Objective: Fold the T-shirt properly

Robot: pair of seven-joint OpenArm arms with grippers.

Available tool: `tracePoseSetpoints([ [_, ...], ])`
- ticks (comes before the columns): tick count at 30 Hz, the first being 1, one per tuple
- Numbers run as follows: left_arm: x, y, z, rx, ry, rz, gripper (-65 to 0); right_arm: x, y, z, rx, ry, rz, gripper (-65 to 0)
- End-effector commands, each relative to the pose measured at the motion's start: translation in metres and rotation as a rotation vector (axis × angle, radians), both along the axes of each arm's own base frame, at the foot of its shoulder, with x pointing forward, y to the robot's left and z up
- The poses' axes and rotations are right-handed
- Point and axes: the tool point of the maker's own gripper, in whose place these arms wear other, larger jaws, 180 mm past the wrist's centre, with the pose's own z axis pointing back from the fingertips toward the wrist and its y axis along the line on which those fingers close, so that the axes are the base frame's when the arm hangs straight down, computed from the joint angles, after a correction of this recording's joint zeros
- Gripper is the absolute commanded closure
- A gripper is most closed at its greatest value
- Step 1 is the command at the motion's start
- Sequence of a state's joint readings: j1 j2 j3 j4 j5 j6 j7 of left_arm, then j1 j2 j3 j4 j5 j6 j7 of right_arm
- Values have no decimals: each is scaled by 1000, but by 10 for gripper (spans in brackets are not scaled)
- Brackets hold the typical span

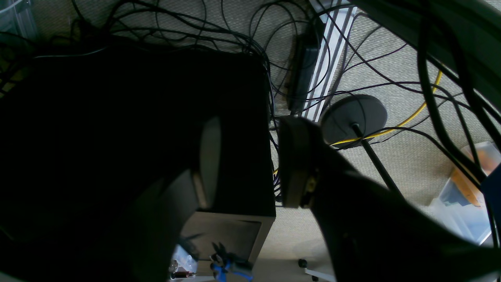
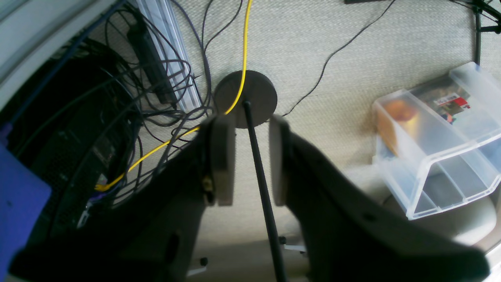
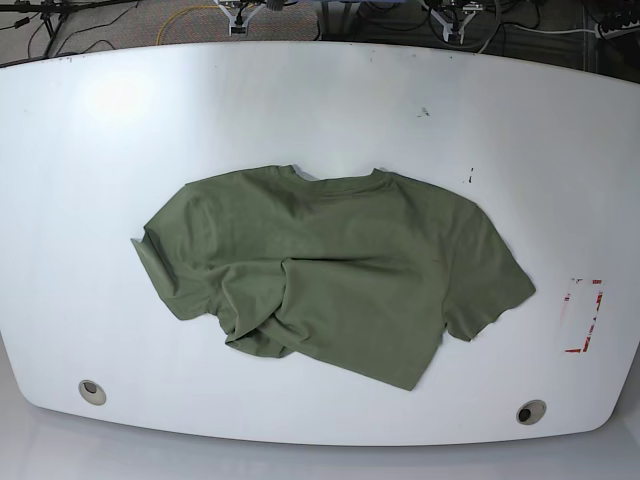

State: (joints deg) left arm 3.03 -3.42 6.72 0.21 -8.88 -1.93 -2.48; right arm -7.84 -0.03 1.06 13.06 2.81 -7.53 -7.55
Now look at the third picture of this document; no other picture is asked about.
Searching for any green T-shirt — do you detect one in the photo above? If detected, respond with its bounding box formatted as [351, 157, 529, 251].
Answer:
[133, 166, 536, 391]

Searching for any white power strip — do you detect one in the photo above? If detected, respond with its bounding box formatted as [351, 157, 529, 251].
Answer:
[595, 9, 639, 39]

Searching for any red tape marking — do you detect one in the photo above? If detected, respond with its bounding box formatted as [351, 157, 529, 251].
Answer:
[560, 278, 604, 354]

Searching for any yellow cable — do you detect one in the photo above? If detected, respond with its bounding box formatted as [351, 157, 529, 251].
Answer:
[156, 4, 221, 46]

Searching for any right table cable grommet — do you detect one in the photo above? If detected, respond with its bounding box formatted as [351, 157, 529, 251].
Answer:
[516, 399, 547, 426]

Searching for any table cable grommet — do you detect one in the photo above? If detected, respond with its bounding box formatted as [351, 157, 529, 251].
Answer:
[516, 399, 547, 426]
[78, 380, 107, 406]

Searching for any left table cable grommet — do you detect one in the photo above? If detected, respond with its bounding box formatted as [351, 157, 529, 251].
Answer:
[78, 380, 107, 406]

